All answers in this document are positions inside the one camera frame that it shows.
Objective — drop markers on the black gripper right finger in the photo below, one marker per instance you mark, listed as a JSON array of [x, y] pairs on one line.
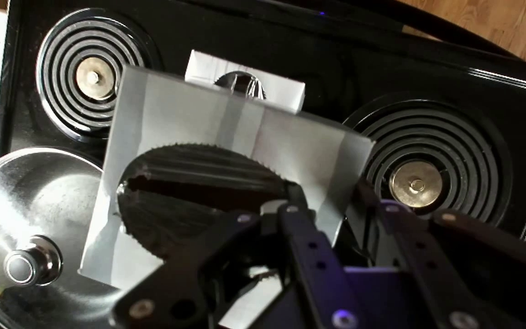
[[488, 267]]

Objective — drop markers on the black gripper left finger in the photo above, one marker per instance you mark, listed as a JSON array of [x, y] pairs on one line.
[[300, 256]]

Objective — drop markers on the grey tissue dispenser box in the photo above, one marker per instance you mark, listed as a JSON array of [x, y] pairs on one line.
[[183, 115]]

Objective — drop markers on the white tissue dispenser box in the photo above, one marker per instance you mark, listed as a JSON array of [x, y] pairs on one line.
[[205, 66]]

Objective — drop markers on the coil stove burner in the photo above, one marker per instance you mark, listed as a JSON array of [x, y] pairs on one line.
[[92, 75], [421, 183]]

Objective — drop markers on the black electric stove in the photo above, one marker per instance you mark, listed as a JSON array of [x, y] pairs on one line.
[[337, 60]]

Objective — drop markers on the silver pot lid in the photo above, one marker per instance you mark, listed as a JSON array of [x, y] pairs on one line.
[[45, 193]]

